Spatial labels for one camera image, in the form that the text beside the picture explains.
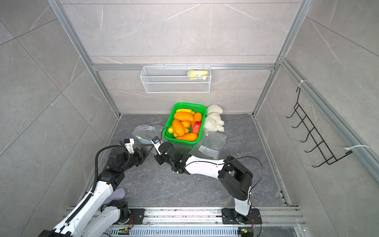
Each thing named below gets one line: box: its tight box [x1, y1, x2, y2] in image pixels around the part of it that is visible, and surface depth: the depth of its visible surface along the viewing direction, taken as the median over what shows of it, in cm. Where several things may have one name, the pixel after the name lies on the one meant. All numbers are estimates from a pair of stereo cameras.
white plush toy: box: [203, 104, 225, 133], surface depth 108 cm
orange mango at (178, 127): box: [172, 118, 186, 137], surface depth 100 cm
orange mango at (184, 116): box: [174, 111, 194, 122], surface depth 108 cm
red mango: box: [192, 120, 202, 135], surface depth 104 cm
